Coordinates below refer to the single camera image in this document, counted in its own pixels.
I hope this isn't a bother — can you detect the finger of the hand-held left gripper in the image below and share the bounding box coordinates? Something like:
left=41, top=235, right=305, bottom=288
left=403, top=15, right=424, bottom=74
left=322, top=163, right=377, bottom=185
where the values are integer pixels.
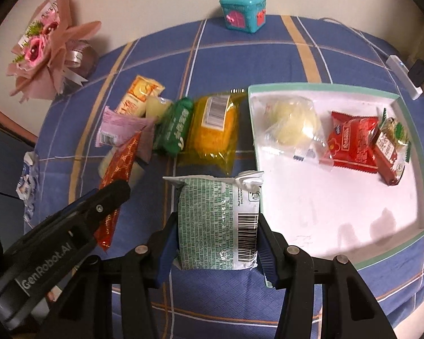
left=65, top=179, right=131, bottom=232
left=55, top=194, right=97, bottom=220

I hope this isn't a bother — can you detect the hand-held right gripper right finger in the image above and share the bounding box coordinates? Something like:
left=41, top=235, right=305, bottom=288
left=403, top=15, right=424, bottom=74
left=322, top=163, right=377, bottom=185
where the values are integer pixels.
left=256, top=213, right=398, bottom=339

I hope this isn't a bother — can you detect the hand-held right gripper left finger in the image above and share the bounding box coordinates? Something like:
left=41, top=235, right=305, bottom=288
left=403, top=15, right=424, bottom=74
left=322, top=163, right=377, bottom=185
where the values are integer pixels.
left=49, top=212, right=179, bottom=339

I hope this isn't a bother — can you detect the long red stick packet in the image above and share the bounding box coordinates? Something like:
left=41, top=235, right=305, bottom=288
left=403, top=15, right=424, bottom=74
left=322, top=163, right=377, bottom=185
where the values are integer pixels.
left=94, top=131, right=144, bottom=251

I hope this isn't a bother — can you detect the white green barcode snack packet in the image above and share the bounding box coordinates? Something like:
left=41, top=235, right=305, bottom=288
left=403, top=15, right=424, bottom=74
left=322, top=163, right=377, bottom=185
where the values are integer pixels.
left=162, top=170, right=265, bottom=272

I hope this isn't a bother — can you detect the pink snack packet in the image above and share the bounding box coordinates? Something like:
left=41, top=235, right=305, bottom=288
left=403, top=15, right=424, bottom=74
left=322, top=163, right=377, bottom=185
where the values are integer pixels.
left=96, top=106, right=158, bottom=163

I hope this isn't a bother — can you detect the teal-edged white tray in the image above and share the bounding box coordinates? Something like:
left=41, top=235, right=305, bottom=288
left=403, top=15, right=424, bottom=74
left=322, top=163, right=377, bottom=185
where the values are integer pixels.
left=247, top=83, right=424, bottom=288

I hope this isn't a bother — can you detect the yellow orange snack packet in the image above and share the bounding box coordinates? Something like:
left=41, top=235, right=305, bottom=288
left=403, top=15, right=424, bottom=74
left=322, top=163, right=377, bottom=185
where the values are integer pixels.
left=114, top=75, right=165, bottom=117

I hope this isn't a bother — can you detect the yellow cake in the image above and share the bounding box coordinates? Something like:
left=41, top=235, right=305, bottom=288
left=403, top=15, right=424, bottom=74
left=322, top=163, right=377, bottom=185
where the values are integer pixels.
left=177, top=90, right=250, bottom=175

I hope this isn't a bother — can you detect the pale bun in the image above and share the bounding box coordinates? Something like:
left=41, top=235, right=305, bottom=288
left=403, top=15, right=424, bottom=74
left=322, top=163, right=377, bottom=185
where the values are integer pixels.
left=263, top=96, right=334, bottom=170

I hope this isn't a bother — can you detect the red flower-print snack packet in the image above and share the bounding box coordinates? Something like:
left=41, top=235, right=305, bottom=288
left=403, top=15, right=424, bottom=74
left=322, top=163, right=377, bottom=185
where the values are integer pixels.
left=327, top=110, right=380, bottom=174

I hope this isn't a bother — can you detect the green yellow snack packet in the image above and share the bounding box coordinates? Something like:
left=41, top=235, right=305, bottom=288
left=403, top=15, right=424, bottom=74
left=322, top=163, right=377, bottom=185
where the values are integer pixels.
left=376, top=108, right=410, bottom=163

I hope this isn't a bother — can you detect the blue white crumpled wrapper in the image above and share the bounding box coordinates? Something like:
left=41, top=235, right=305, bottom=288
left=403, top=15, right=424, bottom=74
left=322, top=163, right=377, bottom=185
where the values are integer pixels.
left=15, top=151, right=39, bottom=227

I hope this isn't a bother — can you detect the pink flower bouquet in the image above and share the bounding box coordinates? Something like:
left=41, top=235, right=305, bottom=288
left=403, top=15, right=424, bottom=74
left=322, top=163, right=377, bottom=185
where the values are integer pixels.
left=5, top=0, right=102, bottom=106

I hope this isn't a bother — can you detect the white power strip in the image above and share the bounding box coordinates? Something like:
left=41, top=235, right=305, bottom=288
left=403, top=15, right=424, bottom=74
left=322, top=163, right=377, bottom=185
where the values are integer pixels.
left=386, top=55, right=423, bottom=100

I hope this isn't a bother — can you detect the teal toy box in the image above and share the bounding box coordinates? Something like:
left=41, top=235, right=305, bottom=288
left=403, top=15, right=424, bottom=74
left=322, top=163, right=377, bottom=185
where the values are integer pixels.
left=219, top=0, right=267, bottom=33

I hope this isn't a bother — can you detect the white power cable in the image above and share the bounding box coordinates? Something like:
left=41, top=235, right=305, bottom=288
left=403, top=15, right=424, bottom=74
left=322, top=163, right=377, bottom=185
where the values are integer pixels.
left=320, top=17, right=391, bottom=59

